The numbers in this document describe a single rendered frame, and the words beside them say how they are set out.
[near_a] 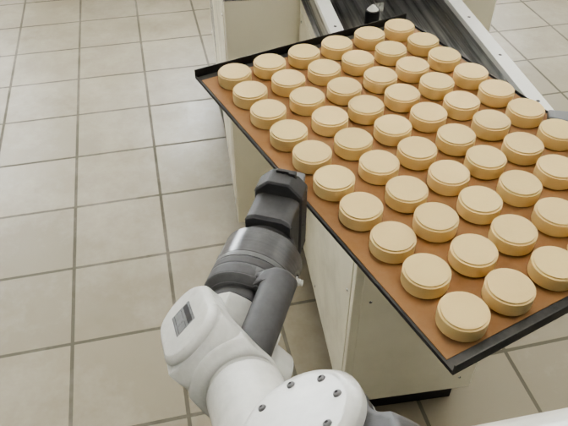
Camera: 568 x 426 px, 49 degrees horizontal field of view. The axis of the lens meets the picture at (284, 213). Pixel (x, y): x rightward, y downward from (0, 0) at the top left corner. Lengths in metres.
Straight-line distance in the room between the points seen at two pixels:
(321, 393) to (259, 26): 1.37
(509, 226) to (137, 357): 1.32
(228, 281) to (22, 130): 2.25
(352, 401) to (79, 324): 1.67
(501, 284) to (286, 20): 1.13
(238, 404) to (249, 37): 1.31
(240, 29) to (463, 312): 1.17
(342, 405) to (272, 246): 0.32
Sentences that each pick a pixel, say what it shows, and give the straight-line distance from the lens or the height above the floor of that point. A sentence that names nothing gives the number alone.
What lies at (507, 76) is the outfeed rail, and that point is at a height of 0.90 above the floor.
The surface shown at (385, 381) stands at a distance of 1.58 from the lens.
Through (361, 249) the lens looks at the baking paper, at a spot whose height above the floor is 1.00.
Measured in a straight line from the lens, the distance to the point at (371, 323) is 1.37.
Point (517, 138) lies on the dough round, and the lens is 0.86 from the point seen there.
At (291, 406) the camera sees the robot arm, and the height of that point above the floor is 1.18.
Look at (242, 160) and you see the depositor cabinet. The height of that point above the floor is 0.34.
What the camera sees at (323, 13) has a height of 0.90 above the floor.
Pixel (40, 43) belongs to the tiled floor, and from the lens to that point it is 3.45.
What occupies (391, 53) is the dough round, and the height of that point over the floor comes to 1.02.
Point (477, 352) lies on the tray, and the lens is 0.61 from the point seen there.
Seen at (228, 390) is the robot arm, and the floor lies 1.09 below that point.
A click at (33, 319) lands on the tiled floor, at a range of 2.03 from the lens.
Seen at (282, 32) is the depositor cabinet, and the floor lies 0.74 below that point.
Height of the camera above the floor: 1.49
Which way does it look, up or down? 43 degrees down
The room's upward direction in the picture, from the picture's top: straight up
